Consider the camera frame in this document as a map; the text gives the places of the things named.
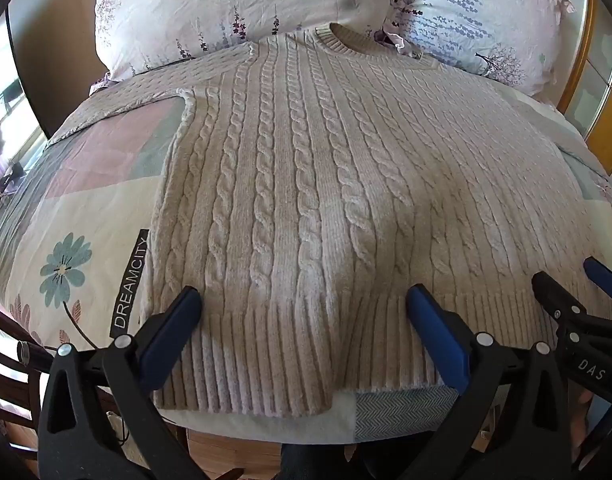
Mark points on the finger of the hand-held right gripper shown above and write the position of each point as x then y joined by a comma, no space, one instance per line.
556,296
602,274

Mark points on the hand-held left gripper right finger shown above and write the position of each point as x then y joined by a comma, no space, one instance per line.
436,340

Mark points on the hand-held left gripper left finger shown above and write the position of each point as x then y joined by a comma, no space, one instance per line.
172,332

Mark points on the patchwork floral bed sheet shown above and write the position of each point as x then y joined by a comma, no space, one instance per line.
86,220

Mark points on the dark wooden chair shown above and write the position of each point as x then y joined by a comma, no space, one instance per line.
11,385

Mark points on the person's dark trouser leg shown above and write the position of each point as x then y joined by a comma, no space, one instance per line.
311,462

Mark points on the wooden bed headboard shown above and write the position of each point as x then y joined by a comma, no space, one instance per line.
593,85

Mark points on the purple floral pillow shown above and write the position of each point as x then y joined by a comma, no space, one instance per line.
481,15

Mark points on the dark brown panel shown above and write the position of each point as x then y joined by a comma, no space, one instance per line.
51,70

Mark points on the pink floral pillow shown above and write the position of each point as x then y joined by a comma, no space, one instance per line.
226,5

